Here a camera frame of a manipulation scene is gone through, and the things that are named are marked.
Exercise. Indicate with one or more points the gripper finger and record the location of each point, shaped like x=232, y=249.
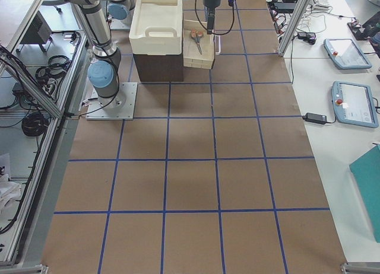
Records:
x=211, y=13

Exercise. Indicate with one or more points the orange grey handled scissors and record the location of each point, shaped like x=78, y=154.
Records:
x=196, y=36

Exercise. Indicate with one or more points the wooden drawer with white handle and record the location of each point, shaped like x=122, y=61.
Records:
x=209, y=44

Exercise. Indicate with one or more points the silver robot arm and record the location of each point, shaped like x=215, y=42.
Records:
x=103, y=73

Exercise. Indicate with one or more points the white plastic tray cabinet top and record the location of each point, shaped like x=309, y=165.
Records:
x=156, y=27

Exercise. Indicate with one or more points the dark brown cabinet body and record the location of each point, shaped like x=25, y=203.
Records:
x=159, y=68

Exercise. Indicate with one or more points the upper blue teach pendant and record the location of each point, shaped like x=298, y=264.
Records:
x=346, y=54

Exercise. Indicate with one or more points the blue teach pendant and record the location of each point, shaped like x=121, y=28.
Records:
x=353, y=104
x=346, y=54

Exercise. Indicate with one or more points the black power brick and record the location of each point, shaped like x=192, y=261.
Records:
x=315, y=118

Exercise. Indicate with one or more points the lower blue teach pendant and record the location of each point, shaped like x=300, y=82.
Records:
x=353, y=104

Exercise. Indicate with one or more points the grey metal box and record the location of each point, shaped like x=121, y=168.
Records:
x=38, y=32

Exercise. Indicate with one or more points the teal box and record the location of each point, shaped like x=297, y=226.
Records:
x=366, y=173

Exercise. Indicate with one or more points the aluminium frame post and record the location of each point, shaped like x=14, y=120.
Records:
x=299, y=10

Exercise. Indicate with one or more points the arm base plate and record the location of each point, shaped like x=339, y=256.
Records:
x=121, y=108

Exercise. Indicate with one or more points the aluminium table frame rail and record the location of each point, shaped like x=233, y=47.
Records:
x=16, y=68

